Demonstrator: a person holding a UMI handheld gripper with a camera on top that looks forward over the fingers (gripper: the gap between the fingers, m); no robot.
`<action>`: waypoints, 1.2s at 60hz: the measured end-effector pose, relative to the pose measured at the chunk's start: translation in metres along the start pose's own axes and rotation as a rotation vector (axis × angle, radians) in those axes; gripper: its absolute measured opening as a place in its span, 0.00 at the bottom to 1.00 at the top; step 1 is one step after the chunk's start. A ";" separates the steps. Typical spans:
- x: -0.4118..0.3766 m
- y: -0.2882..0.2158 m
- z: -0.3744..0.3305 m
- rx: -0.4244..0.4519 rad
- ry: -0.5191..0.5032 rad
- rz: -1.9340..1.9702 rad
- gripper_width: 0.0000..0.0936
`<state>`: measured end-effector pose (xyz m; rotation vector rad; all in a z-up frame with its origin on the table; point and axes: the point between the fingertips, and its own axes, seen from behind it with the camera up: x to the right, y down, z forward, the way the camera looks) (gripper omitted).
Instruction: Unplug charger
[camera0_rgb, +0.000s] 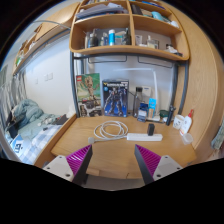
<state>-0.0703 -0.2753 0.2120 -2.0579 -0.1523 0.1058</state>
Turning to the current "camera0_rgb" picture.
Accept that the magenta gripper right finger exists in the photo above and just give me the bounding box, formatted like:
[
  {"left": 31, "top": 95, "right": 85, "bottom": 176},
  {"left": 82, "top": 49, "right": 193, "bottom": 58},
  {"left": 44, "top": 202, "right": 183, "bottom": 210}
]
[{"left": 134, "top": 145, "right": 161, "bottom": 184}]

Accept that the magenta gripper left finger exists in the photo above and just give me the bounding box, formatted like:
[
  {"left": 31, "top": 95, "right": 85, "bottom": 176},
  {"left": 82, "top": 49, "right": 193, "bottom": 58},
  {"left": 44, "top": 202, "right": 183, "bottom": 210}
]
[{"left": 66, "top": 145, "right": 93, "bottom": 185}]

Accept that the black charger plug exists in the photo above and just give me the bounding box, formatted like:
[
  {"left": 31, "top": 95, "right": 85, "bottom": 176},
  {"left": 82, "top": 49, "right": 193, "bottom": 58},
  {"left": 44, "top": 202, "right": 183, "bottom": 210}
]
[{"left": 147, "top": 123, "right": 155, "bottom": 136}]

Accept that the white power strip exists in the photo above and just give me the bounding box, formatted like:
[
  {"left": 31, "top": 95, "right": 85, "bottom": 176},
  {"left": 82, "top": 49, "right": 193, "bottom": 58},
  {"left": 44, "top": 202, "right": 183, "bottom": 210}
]
[{"left": 127, "top": 133, "right": 163, "bottom": 141}]

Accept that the wooden desk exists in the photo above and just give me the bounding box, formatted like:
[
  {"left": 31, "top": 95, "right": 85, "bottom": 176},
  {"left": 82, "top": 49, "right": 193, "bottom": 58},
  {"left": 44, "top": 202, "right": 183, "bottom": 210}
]
[{"left": 34, "top": 115, "right": 196, "bottom": 179}]

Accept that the clear plastic cup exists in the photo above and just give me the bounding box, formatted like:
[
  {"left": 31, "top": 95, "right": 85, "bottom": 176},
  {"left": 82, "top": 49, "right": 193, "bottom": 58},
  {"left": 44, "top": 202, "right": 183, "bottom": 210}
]
[{"left": 182, "top": 133, "right": 193, "bottom": 145}]

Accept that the white mug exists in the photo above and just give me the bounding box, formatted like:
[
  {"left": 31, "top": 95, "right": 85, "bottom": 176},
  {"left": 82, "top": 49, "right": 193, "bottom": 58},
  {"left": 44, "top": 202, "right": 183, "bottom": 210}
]
[{"left": 173, "top": 115, "right": 184, "bottom": 130}]

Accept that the bed with plaid bedding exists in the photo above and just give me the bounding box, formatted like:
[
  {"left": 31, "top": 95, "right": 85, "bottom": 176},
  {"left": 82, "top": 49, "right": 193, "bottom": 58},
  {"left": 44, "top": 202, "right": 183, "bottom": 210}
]
[{"left": 5, "top": 104, "right": 67, "bottom": 165}]

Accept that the blue small box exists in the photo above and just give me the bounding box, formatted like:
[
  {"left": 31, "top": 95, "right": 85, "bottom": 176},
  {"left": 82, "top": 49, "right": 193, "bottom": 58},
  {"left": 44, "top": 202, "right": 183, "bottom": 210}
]
[{"left": 137, "top": 103, "right": 148, "bottom": 122}]

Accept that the white bottle red cap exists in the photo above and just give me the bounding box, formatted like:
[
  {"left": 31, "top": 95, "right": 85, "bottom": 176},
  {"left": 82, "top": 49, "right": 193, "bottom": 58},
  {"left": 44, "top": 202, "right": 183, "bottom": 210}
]
[{"left": 180, "top": 109, "right": 194, "bottom": 135}]

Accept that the black slim bottle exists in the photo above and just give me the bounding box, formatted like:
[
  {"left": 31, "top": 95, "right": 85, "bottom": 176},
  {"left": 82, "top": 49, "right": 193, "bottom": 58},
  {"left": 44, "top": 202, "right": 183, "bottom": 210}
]
[{"left": 166, "top": 105, "right": 176, "bottom": 126}]

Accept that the clear water bottle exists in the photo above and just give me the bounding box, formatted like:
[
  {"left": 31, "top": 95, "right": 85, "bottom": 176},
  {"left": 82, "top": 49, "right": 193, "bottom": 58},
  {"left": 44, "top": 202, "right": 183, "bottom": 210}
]
[{"left": 133, "top": 87, "right": 143, "bottom": 117}]

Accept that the teal crumpled blanket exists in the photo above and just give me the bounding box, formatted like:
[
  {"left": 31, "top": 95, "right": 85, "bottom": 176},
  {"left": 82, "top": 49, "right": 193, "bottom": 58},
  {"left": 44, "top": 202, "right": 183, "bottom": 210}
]
[{"left": 13, "top": 99, "right": 43, "bottom": 128}]

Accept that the blue robot model box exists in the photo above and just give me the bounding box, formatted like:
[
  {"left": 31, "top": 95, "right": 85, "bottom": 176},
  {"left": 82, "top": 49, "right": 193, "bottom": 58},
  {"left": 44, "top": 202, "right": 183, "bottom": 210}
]
[{"left": 102, "top": 79, "right": 129, "bottom": 117}]

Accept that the green Groot toy box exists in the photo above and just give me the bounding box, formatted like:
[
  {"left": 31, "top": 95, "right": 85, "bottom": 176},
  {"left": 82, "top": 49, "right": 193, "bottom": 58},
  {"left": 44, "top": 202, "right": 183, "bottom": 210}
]
[{"left": 76, "top": 73, "right": 102, "bottom": 117}]

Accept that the white coiled cable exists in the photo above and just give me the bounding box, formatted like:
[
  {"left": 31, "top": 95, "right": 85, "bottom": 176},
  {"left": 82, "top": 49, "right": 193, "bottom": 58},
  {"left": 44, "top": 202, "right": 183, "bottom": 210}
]
[{"left": 87, "top": 120, "right": 130, "bottom": 145}]

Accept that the wooden wall shelf unit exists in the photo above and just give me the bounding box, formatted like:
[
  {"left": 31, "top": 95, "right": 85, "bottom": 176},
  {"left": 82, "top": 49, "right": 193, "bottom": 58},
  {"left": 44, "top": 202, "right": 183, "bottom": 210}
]
[{"left": 69, "top": 0, "right": 189, "bottom": 61}]

